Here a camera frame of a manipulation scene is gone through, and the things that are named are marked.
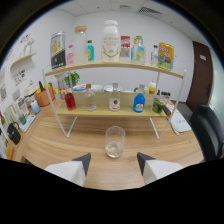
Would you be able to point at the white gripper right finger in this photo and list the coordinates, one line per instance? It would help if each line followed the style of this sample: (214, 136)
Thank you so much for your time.
(160, 169)

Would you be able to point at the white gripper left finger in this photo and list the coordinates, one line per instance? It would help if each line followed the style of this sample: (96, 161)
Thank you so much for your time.
(66, 171)

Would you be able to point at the white cloth bag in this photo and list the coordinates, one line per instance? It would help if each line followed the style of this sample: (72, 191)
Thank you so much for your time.
(180, 122)

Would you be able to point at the clear drinking glass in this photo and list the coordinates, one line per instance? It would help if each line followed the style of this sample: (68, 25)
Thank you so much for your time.
(115, 144)

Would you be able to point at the black chair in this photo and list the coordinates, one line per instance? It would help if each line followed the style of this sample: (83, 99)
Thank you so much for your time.
(207, 131)

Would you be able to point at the white flat tray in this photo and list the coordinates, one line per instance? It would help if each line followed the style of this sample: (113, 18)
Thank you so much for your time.
(27, 123)

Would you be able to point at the orange printed paper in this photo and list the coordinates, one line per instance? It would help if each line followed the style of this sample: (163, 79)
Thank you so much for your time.
(169, 105)

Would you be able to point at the black bag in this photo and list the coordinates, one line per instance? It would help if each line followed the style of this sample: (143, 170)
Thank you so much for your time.
(14, 134)

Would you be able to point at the blue liquid bottle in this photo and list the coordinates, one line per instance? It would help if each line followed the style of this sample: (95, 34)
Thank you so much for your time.
(139, 103)

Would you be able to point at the red liquid bottle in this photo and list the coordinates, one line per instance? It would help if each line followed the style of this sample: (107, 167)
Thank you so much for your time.
(70, 101)

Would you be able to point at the small blue white bottle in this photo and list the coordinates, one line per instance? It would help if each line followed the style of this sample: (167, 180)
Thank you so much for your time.
(35, 107)

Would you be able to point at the small spice jar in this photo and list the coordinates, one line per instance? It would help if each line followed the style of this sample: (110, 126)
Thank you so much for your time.
(163, 96)
(168, 96)

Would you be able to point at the dark sauce bottle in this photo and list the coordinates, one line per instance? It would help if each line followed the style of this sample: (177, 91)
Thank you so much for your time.
(158, 93)

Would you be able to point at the orange basket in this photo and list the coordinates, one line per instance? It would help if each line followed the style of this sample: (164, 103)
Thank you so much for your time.
(43, 97)

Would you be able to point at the white kettle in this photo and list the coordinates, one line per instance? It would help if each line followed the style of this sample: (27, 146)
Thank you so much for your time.
(31, 88)

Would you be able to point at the green potted plant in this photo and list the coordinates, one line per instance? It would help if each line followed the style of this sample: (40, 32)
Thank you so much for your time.
(72, 78)

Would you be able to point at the brown door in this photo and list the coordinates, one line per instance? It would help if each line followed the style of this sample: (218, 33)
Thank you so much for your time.
(200, 76)

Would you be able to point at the small clear bottle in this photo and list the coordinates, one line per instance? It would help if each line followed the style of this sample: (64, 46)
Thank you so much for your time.
(154, 57)

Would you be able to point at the yellow printed can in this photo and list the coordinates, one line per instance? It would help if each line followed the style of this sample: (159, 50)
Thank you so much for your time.
(166, 56)

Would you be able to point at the two-tier wooden shelf rack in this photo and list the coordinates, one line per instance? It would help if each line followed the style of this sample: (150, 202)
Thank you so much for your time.
(110, 64)

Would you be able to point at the clear bottle green cap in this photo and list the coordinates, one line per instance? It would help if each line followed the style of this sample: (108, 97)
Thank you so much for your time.
(139, 51)

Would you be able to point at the gray printed poster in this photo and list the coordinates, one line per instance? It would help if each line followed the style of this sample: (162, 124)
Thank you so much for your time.
(125, 54)

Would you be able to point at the small teal bottle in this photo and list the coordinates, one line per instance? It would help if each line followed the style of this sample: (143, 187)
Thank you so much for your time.
(90, 51)

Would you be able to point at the glass jar cork lid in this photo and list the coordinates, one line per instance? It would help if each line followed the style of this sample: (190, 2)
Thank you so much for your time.
(80, 46)

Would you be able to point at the colourful poster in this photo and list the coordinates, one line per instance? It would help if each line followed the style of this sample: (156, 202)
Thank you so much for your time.
(134, 40)

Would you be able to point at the white flower vase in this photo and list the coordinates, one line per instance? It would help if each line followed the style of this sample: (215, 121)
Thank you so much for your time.
(29, 45)

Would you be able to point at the red poster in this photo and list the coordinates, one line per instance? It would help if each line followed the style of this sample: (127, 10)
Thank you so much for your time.
(125, 41)

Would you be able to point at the large white bottle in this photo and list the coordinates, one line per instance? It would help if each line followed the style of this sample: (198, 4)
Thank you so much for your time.
(110, 41)

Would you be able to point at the ceiling air vent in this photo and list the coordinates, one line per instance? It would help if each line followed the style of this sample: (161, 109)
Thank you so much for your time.
(150, 10)

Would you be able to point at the colourful wall picture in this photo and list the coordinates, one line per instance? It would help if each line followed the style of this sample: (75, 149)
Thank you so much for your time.
(20, 77)

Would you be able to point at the wooden wall shelf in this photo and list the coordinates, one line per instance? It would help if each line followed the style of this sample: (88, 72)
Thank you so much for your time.
(23, 59)

